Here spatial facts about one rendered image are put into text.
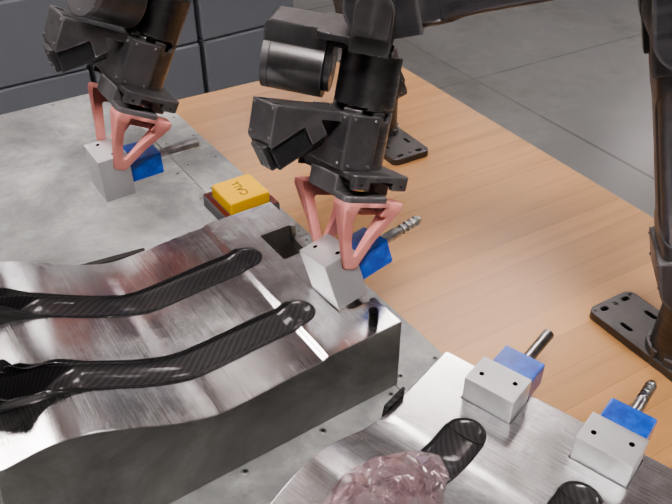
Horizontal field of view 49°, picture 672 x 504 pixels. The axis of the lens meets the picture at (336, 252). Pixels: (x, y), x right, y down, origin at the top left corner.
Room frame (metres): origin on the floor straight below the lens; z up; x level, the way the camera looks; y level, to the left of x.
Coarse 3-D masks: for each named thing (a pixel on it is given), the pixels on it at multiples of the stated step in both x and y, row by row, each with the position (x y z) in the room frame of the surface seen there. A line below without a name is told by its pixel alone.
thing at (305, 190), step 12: (300, 180) 0.62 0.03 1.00; (300, 192) 0.62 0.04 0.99; (312, 192) 0.62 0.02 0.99; (324, 192) 0.62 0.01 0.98; (384, 192) 0.60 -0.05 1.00; (312, 204) 0.61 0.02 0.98; (312, 216) 0.61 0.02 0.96; (312, 228) 0.61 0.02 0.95; (336, 228) 0.62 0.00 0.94; (312, 240) 0.61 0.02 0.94
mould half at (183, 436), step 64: (192, 256) 0.64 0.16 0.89; (64, 320) 0.51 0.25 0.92; (128, 320) 0.54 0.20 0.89; (192, 320) 0.54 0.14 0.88; (320, 320) 0.54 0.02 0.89; (384, 320) 0.54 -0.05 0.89; (192, 384) 0.46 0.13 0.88; (256, 384) 0.46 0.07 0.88; (320, 384) 0.48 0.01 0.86; (384, 384) 0.53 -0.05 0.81; (0, 448) 0.35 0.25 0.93; (64, 448) 0.35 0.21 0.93; (128, 448) 0.38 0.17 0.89; (192, 448) 0.41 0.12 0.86; (256, 448) 0.44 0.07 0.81
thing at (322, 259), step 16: (400, 224) 0.63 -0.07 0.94; (416, 224) 0.64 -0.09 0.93; (320, 240) 0.60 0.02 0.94; (336, 240) 0.59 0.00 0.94; (352, 240) 0.61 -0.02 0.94; (384, 240) 0.60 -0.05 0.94; (304, 256) 0.58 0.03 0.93; (320, 256) 0.57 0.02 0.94; (336, 256) 0.57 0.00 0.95; (368, 256) 0.58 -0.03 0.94; (384, 256) 0.59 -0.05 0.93; (320, 272) 0.56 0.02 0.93; (336, 272) 0.56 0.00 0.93; (352, 272) 0.56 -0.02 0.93; (368, 272) 0.58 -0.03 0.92; (320, 288) 0.57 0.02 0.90; (336, 288) 0.55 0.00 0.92; (352, 288) 0.56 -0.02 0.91; (336, 304) 0.55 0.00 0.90
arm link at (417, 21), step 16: (352, 0) 0.62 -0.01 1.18; (400, 0) 0.61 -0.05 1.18; (416, 0) 0.61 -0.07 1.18; (432, 0) 0.61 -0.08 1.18; (448, 0) 0.61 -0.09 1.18; (464, 0) 0.61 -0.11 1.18; (480, 0) 0.61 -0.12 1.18; (496, 0) 0.60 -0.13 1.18; (512, 0) 0.60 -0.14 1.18; (528, 0) 0.60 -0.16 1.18; (544, 0) 0.60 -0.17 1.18; (640, 0) 0.64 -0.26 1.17; (656, 0) 0.56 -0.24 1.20; (400, 16) 0.61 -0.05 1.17; (416, 16) 0.61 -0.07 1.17; (432, 16) 0.61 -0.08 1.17; (448, 16) 0.61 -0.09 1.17; (464, 16) 0.61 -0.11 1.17; (656, 16) 0.56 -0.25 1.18; (400, 32) 0.61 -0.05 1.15; (416, 32) 0.61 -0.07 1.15; (656, 32) 0.56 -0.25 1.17; (656, 48) 0.56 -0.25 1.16
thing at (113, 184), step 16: (96, 144) 0.76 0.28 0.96; (128, 144) 0.79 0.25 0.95; (176, 144) 0.80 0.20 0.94; (192, 144) 0.81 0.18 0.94; (96, 160) 0.73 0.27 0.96; (112, 160) 0.73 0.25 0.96; (144, 160) 0.75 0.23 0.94; (160, 160) 0.76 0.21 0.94; (96, 176) 0.74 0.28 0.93; (112, 176) 0.73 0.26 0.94; (128, 176) 0.74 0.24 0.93; (144, 176) 0.75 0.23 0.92; (112, 192) 0.73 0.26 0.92; (128, 192) 0.74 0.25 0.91
